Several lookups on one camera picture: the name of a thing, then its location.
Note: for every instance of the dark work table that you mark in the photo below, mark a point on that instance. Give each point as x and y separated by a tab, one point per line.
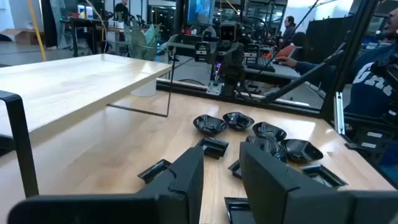
81	21

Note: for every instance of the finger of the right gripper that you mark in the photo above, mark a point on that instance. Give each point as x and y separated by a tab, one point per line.
237	60
224	60

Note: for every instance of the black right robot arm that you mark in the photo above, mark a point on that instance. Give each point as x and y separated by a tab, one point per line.
231	87

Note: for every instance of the person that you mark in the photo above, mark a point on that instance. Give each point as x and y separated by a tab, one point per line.
289	31
122	11
370	84

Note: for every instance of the blue screen monitor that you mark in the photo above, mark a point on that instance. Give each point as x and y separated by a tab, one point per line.
200	12

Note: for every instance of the green plant in white pot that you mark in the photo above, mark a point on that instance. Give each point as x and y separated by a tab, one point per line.
141	43

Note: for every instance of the wooden shelf with black legs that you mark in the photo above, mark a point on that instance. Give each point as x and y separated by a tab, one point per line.
77	81

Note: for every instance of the grey desk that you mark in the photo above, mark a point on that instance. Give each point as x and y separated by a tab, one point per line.
280	74

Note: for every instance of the black square mini plate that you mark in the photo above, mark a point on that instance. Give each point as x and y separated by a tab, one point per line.
237	211
213	147
323	177
152	171
235	169

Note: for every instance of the white bottle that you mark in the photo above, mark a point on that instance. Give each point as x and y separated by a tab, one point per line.
89	12
81	12

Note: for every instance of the cardboard box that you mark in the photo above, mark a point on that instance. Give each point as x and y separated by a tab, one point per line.
21	36

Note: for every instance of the black leaf-shaped mini plate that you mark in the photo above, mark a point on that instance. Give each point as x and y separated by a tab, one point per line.
210	124
269	130
270	149
301	150
238	120

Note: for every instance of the orange object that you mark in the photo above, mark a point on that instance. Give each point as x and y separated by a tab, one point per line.
284	51

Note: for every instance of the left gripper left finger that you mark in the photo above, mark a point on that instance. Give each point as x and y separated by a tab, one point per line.
174	199

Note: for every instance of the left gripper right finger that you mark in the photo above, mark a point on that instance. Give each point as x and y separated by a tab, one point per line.
280	196

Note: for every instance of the black keyboard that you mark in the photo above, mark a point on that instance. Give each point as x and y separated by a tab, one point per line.
261	68

